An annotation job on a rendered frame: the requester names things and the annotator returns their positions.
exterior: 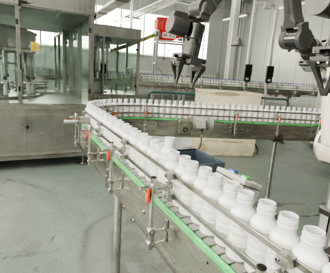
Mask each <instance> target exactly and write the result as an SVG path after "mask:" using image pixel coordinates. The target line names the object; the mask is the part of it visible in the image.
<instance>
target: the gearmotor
mask: <svg viewBox="0 0 330 273"><path fill-rule="evenodd" d="M214 124H215V121H214V118H213V117H209V116H191V117H190V119H178V121H177V136H178V137H180V136H191V130H192V129H196V130H201V131H203V130H213V128H214ZM201 144H202V132H201ZM200 147H201V145H200ZM200 147H199V148H200ZM199 148H198V150H199Z"/></svg>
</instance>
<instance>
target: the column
mask: <svg viewBox="0 0 330 273"><path fill-rule="evenodd" d="M240 5H241V0H232V7H231V13H230V23H229V33H228V43H227V53H226V64H225V74H224V81H225V79H227V81H228V79H229V81H230V79H231V80H232V78H233V69H234V59H235V49H236V47H235V46H231V44H232V43H233V42H234V41H235V40H236V38H237V30H238V25H239V15H240Z"/></svg>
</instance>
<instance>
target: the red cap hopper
mask: <svg viewBox="0 0 330 273"><path fill-rule="evenodd" d="M167 19H168V18H167V17H156V19H155V20H154V23H155V26H154V31H158V32H159V31H160V33H161V37H159V36H156V37H154V47H153V67H152V74H154V76H155V74H157V69H158V70H159V71H160V72H161V73H162V71H163V72H164V73H166V72H165V71H164V70H163V68H162V67H161V66H160V64H162V65H170V63H164V62H157V57H158V47H159V44H171V45H178V46H182V50H183V45H184V41H185V37H183V38H182V42H181V41H174V40H175V39H178V38H180V36H177V35H174V34H171V33H168V32H166V22H167ZM165 42H168V43H165ZM170 42H173V43H170ZM178 43H181V44H178ZM182 50H181V52H182ZM158 66H159V67H158ZM183 68H184V76H185V77H184V78H186V76H187V65H185V64H184V66H183ZM160 69H161V70H162V71H161V70H160ZM151 91H156V89H154V87H151ZM155 94H156V93H151V98H150V99H151V100H152V103H153V104H154V103H155ZM180 97H181V95H178V102H177V105H179V101H180ZM184 99H185V95H182V101H183V106H184Z"/></svg>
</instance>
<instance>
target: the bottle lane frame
mask: <svg viewBox="0 0 330 273"><path fill-rule="evenodd" d="M83 132H84V135H85V141H86V142H85V150H84V149H83V152H84V154H85V155H86V156H87V158H88V155H87V153H88V138H86V132H85V131H83ZM97 148H99V153H97V154H92V156H91V160H97V155H98V161H92V164H93V166H94V167H95V168H96V169H97V171H98V172H99V174H100V175H101V177H102V178H103V179H104V181H105V173H106V171H108V172H109V163H110V154H109V160H108V161H107V153H106V151H105V152H102V149H105V146H103V144H102V143H100V142H99V141H98V140H97V139H96V138H95V137H94V136H93V135H92V134H91V153H96V152H97ZM121 172H122V173H123V179H122V180H120V181H115V182H114V183H113V189H119V188H120V187H121V184H120V183H121V181H122V182H123V189H120V190H115V191H114V194H115V195H116V197H117V198H118V199H119V201H120V202H121V203H122V205H123V206H124V207H125V209H126V210H127V211H128V213H129V214H130V215H131V217H132V218H133V220H134V221H135V222H136V224H137V225H138V226H139V227H140V229H141V230H142V232H143V233H144V234H145V236H146V237H147V238H148V233H147V232H146V228H147V227H148V220H149V203H146V191H145V190H144V191H140V190H139V187H142V186H145V184H144V183H142V182H141V181H140V180H139V179H138V178H137V177H136V176H135V175H134V174H133V173H132V172H130V170H128V169H127V167H125V165H124V164H122V163H121V162H120V161H119V160H118V159H117V158H116V157H115V156H114V158H113V179H114V180H115V179H120V178H121ZM165 218H167V219H168V228H167V229H164V230H165V231H166V232H167V241H164V242H163V243H158V244H155V246H154V248H155V249H156V250H157V252H158V253H159V254H160V256H161V257H162V258H163V260H164V261H165V262H166V264H167V265H168V266H169V268H170V269H171V271H172V272H173V273H237V272H236V271H235V270H234V269H233V268H231V265H232V264H227V263H226V262H225V261H224V260H223V259H222V258H221V255H218V254H217V253H216V252H215V251H214V250H213V249H212V246H208V245H207V244H206V243H205V242H204V241H203V239H204V238H200V237H199V236H198V235H197V234H196V233H195V232H196V231H193V230H192V229H191V228H190V227H189V226H188V225H187V224H185V223H184V222H183V221H182V218H179V217H178V216H177V215H176V213H174V212H173V211H172V210H171V209H170V207H168V206H167V205H166V204H165V203H163V202H162V201H161V200H160V198H158V197H157V196H156V195H155V206H154V224H153V228H154V229H159V228H163V227H164V221H165ZM164 230H161V231H156V234H155V235H154V242H157V241H161V240H163V237H164V235H163V234H164Z"/></svg>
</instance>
